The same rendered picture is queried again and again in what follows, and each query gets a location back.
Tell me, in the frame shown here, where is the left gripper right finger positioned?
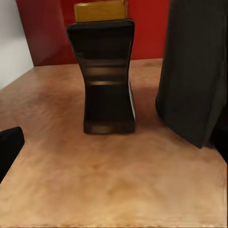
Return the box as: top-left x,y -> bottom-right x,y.
213,126 -> 228,164

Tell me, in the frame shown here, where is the bottle of coffee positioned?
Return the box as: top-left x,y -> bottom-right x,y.
66,0 -> 137,134

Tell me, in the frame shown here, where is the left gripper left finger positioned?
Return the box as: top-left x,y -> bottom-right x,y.
0,126 -> 25,182

